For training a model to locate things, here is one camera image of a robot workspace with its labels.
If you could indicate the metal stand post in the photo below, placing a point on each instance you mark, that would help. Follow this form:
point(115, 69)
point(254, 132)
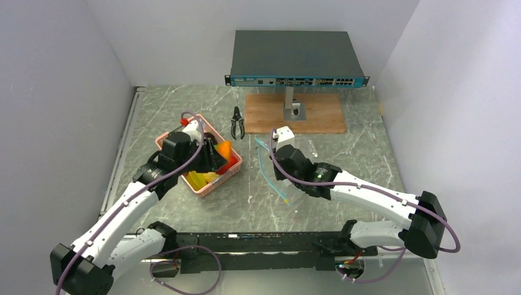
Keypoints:
point(292, 106)

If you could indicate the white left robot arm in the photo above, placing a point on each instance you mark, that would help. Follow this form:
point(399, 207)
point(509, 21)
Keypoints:
point(94, 261)

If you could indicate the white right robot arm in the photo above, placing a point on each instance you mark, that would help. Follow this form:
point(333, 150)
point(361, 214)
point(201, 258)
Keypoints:
point(414, 222)

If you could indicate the black handled pliers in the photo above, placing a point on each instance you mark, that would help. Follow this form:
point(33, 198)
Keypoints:
point(237, 121)

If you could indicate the wooden board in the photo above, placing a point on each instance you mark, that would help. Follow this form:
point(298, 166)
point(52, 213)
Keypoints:
point(318, 114)

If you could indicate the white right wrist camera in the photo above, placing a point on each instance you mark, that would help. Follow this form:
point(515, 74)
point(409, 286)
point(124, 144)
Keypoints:
point(283, 136)

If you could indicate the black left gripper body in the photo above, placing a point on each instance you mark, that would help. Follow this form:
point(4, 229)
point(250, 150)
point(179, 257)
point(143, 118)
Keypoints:
point(193, 149)

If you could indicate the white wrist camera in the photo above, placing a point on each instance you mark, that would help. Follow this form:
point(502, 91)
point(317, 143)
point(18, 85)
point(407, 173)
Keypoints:
point(194, 129)
point(283, 136)

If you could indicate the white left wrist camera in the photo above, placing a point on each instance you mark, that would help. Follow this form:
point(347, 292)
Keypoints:
point(194, 129)

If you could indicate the grey network switch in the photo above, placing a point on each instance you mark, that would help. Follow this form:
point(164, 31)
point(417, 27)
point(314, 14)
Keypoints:
point(274, 58)

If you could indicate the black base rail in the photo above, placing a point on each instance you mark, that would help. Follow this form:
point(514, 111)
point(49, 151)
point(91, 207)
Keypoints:
point(200, 252)

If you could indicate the aluminium frame rail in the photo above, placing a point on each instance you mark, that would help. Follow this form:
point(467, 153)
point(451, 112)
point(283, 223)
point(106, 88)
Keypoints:
point(98, 126)

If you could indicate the clear zip top bag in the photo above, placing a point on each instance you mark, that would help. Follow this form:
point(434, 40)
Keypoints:
point(283, 190)

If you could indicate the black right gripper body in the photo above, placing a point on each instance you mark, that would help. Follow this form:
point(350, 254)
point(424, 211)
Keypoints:
point(281, 176)

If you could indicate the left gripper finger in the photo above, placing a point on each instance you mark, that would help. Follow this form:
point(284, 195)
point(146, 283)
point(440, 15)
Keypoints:
point(214, 164)
point(209, 150)

